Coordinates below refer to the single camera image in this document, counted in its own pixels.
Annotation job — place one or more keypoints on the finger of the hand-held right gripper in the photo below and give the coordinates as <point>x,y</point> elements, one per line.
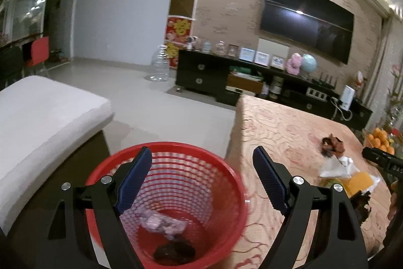
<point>377,156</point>

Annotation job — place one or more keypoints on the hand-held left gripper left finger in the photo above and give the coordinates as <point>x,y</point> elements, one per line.
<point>133,182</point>

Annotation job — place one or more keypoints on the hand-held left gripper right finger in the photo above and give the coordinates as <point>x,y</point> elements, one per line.
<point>270,185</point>

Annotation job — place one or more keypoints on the white plastic bag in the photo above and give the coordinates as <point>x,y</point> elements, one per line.
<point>335,168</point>

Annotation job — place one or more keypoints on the red plastic mesh basket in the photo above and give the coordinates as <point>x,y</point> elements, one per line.
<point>204,168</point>

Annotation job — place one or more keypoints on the person's right hand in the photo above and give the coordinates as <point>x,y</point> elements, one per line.
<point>394,202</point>

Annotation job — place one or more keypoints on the pile of oranges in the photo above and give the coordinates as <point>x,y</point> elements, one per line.
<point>379,139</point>

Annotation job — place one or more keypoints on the brown dried peel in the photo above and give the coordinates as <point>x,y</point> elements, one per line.
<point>332,144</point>

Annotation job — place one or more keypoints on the crumpled pale purple wrapper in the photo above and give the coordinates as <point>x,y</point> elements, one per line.
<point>160,223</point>

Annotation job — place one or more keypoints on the dark brown crumpled peel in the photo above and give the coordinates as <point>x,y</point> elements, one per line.
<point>362,204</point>

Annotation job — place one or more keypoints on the rose patterned tablecloth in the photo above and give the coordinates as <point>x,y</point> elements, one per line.
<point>283,130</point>

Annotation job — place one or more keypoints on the white upright appliance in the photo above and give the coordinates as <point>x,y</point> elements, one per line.
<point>348,97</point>

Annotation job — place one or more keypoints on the dark brown peel lump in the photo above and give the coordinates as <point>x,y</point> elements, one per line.
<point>176,251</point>

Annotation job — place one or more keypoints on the black router with antennas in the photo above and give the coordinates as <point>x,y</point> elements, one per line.
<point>324,82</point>

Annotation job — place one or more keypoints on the pale blue globe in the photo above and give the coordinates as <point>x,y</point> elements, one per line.
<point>309,62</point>

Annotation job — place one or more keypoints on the large clear water bottle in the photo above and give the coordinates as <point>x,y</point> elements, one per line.
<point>159,64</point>

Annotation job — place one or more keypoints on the pink plush toy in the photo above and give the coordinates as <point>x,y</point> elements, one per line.
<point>294,62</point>

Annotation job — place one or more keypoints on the black television cabinet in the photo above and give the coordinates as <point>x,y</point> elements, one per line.
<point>201,73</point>

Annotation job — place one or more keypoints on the glass jar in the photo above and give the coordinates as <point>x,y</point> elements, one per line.
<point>220,48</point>
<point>206,46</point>

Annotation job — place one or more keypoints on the black flat screen television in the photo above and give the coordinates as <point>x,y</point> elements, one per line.
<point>305,20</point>

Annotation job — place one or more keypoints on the red chair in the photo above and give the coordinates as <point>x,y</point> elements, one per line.
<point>37,51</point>

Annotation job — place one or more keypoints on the black chair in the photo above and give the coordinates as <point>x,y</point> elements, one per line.
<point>11,62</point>

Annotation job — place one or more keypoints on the blue white picture frame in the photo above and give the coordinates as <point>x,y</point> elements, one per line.
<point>277,62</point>
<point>247,54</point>
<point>262,58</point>

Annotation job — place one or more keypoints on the white wall panel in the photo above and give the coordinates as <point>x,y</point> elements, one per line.
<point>277,46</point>

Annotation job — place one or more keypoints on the small dark picture frame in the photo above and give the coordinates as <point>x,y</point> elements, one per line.
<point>233,50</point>

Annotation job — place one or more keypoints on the small white robot camera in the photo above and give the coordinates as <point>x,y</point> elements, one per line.
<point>192,43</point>

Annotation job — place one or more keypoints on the red festive wall poster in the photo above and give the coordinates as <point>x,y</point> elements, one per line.
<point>176,35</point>

